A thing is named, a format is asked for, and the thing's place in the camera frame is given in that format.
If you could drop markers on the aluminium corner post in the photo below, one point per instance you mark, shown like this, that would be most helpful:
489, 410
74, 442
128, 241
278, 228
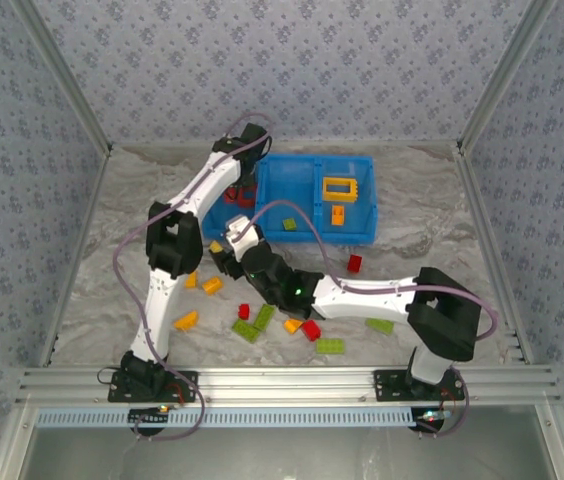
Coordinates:
502, 75
65, 75

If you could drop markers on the orange lego brick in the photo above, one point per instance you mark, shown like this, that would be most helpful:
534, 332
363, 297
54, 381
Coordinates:
338, 215

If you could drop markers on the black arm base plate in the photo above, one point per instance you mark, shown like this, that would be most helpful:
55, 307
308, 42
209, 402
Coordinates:
182, 385
392, 387

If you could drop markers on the aluminium frame leg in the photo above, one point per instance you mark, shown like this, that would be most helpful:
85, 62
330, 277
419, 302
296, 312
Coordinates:
559, 442
6, 450

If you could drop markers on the red lego window frame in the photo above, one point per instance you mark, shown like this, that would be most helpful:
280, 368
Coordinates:
248, 202

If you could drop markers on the small yellow lego brick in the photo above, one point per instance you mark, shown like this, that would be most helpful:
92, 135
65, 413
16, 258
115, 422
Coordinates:
216, 246
191, 280

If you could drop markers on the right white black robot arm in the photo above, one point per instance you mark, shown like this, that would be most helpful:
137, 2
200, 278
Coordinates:
362, 300

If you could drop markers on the yellow lego arch piece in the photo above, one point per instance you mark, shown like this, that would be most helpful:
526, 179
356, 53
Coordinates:
186, 320

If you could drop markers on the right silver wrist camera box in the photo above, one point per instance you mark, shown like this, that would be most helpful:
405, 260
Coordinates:
239, 237

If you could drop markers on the small lit circuit board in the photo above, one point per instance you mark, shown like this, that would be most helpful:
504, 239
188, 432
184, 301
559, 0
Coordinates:
148, 417
429, 419

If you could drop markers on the long green lego brick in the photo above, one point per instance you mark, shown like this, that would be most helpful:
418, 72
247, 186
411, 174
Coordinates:
264, 317

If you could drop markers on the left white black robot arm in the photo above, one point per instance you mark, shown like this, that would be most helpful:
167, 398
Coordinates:
157, 300

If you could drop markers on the small green lego brick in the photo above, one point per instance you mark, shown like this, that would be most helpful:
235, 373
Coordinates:
290, 224

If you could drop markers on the yellow lego window frame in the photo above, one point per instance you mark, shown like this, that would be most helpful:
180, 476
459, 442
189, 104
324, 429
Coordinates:
355, 190

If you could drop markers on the small red lego brick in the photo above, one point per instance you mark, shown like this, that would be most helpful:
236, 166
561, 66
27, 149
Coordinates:
244, 311

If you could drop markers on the aluminium cross rail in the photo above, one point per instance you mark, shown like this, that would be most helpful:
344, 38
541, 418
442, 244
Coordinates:
287, 385

